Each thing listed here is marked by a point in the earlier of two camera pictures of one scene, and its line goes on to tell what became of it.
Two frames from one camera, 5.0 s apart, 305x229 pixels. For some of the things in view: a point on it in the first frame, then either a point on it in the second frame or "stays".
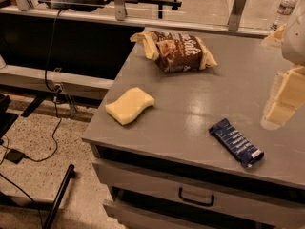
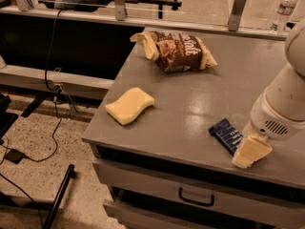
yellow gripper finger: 290,97 to 277,114
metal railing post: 119,2 stays
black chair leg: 59,196 stays
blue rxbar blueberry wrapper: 242,150 stays
